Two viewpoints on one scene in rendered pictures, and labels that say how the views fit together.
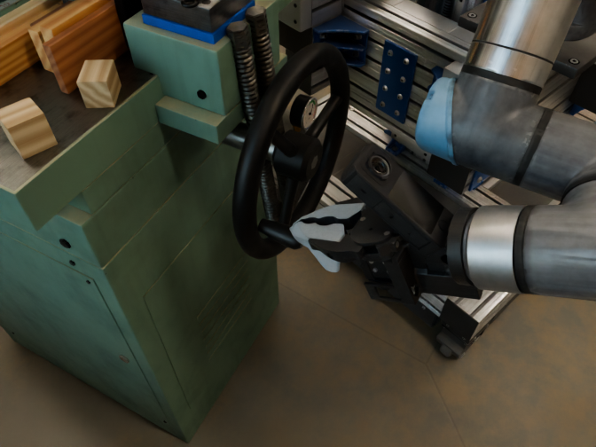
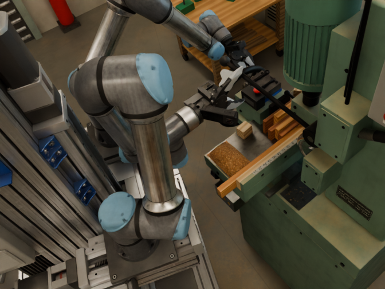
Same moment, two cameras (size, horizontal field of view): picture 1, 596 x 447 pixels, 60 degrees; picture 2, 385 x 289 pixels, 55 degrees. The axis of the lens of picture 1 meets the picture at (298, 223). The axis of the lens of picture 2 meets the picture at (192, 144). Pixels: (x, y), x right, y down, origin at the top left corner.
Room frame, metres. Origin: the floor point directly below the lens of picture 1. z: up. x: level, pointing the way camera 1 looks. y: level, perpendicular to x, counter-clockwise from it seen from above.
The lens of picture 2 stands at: (1.50, 0.44, 1.93)
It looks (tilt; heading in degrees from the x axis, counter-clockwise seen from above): 52 degrees down; 218
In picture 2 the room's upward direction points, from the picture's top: 16 degrees counter-clockwise
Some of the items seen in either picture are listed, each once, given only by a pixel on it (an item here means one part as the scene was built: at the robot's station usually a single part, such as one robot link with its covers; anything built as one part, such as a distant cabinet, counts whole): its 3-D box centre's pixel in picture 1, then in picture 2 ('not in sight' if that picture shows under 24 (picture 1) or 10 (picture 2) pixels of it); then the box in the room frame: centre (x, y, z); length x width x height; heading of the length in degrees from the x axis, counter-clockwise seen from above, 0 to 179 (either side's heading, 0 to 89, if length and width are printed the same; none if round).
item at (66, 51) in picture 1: (123, 23); (289, 109); (0.63, 0.22, 0.93); 0.24 x 0.01 x 0.06; 152
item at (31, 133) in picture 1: (27, 128); not in sight; (0.43, 0.29, 0.92); 0.04 x 0.04 x 0.04; 41
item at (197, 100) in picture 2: not in sight; (206, 102); (0.81, 0.01, 1.09); 0.12 x 0.09 x 0.08; 152
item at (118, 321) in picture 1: (115, 242); (319, 221); (0.72, 0.41, 0.35); 0.58 x 0.45 x 0.71; 62
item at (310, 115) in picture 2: not in sight; (313, 114); (0.68, 0.32, 0.99); 0.14 x 0.07 x 0.09; 62
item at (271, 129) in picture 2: not in sight; (286, 121); (0.68, 0.23, 0.93); 0.16 x 0.02 x 0.05; 152
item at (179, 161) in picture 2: not in sight; (169, 151); (0.96, -0.07, 0.99); 0.11 x 0.08 x 0.11; 109
